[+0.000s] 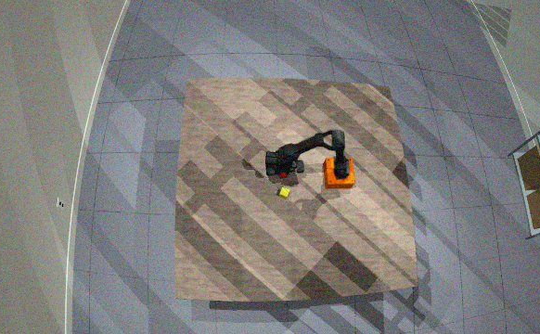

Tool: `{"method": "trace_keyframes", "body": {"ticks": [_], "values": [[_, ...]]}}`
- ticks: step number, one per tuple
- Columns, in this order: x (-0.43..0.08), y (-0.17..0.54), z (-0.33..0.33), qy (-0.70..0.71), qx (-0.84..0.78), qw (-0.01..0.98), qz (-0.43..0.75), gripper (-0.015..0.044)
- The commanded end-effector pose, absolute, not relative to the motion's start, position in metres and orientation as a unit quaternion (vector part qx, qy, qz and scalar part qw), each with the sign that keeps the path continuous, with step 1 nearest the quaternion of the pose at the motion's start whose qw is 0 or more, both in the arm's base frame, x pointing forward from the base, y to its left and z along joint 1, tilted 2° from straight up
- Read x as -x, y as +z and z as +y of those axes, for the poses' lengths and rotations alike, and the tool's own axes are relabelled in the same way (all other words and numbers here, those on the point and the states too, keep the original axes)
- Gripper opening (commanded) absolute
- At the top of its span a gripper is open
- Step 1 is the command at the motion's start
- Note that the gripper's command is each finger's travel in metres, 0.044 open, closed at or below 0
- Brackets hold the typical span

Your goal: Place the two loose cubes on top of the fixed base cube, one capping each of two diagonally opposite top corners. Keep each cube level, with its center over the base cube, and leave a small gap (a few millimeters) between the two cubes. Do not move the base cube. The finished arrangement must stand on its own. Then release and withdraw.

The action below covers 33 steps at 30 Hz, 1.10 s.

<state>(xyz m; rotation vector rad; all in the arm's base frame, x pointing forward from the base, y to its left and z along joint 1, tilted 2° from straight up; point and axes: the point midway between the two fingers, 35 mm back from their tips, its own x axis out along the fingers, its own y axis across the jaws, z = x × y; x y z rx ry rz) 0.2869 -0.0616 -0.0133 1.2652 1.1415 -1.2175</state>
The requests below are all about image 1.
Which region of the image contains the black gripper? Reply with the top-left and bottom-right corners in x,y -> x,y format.
265,160 -> 304,175

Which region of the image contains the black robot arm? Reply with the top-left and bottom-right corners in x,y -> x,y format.
265,129 -> 350,180

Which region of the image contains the yellow cube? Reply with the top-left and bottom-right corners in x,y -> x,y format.
279,187 -> 289,199

